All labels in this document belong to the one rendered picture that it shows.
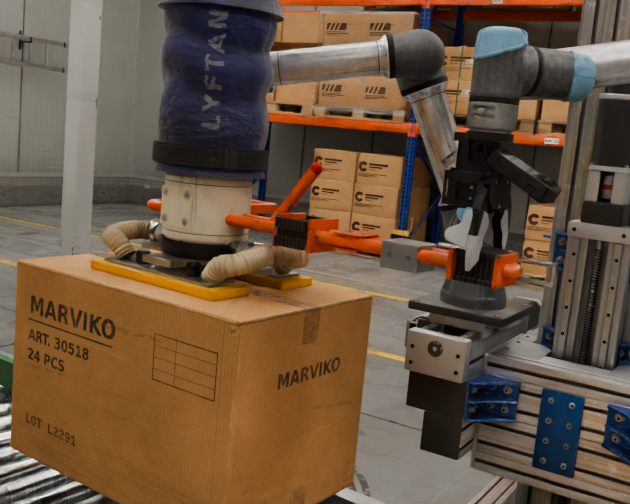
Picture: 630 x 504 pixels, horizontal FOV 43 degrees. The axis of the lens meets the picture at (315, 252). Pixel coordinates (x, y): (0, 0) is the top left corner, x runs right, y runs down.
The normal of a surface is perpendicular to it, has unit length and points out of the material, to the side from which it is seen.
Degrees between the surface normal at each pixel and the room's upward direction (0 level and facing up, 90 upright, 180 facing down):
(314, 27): 89
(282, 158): 90
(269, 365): 90
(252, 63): 72
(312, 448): 90
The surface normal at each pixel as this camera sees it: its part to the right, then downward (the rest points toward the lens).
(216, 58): 0.25, -0.18
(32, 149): 0.85, 0.15
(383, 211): -0.53, 0.13
